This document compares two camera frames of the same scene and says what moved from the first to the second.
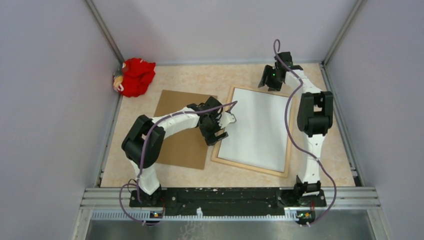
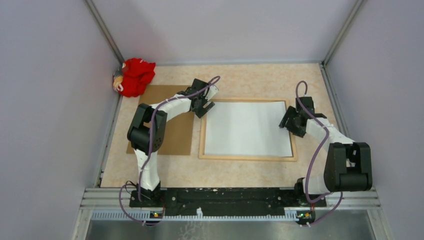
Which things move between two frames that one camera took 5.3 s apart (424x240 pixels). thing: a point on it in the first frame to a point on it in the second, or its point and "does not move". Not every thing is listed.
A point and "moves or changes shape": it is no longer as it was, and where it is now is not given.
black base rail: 231,201 does not move
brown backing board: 187,147 moves or changes shape
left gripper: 210,137 to 201,111
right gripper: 268,71 to 286,122
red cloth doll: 133,76 does not move
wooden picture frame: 215,156 to 202,135
